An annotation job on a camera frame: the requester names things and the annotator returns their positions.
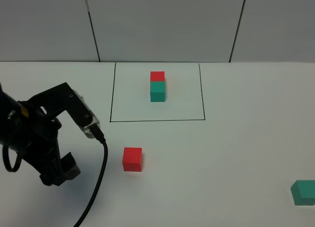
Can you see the green template block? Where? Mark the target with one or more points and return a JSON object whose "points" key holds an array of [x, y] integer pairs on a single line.
{"points": [[157, 91]]}

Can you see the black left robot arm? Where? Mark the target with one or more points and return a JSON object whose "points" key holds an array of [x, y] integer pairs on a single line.
{"points": [[7, 103]]}

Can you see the red template block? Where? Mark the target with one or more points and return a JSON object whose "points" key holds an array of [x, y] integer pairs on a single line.
{"points": [[157, 76]]}

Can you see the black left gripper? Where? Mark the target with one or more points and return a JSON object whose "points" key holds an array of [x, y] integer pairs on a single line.
{"points": [[34, 138]]}

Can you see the white template sheet black outline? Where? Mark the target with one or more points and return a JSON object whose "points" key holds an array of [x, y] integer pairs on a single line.
{"points": [[131, 93]]}

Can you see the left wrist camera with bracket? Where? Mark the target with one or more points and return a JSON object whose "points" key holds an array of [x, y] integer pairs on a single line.
{"points": [[62, 98]]}

